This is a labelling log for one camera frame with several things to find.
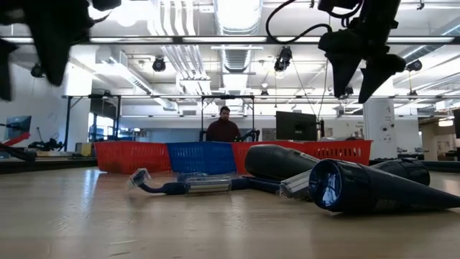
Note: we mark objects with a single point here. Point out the white round column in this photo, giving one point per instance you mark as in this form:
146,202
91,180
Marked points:
379,129

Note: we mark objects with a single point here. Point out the black overhead frame bar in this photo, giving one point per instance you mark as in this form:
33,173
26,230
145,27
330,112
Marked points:
230,39

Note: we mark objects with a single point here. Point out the black background rig frame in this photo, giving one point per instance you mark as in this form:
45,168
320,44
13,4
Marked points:
202,115

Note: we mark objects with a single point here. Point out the clear cylindrical container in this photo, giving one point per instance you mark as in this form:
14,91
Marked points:
208,184

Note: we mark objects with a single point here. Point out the blue mesh basket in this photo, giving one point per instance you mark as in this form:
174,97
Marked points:
201,156

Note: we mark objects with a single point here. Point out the black robot arm on bench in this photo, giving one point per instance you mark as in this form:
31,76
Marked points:
45,145

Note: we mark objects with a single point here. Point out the yellow container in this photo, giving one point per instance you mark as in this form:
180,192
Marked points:
84,149

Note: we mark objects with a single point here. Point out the black tube with ribbed cap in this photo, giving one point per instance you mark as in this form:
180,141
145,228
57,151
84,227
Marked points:
409,171

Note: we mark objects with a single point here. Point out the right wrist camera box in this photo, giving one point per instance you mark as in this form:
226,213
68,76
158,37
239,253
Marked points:
338,4

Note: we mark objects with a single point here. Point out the small blue-screen monitor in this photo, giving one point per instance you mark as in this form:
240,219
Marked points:
19,126

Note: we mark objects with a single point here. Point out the black tall frame stand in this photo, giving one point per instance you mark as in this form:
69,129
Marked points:
67,122

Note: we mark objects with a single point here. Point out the red mesh basket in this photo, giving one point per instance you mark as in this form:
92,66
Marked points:
240,156
341,151
131,156

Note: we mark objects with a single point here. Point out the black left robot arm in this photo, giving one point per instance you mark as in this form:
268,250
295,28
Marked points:
106,4

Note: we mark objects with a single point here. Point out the blue razor with clear cap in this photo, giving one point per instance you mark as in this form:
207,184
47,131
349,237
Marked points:
169,187

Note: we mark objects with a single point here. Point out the black tube with blue cap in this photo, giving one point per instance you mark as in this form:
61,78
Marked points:
363,187

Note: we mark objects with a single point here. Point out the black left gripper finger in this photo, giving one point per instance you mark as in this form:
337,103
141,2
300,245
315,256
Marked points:
54,61
4,72

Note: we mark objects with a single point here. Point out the black tube with white band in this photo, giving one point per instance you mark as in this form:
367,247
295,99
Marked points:
276,162

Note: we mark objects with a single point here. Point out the black background robot arm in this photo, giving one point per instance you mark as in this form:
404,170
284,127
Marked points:
251,135
202,136

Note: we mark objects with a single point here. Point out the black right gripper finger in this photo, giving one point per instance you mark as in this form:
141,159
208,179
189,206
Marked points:
343,72
377,77

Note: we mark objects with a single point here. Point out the black ceiling spotlight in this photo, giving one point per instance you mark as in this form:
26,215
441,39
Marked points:
415,65
37,71
283,59
159,64

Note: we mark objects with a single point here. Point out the person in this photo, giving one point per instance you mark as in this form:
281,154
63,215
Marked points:
223,131

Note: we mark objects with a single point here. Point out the large black monitor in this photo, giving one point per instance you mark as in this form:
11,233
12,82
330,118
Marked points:
296,126

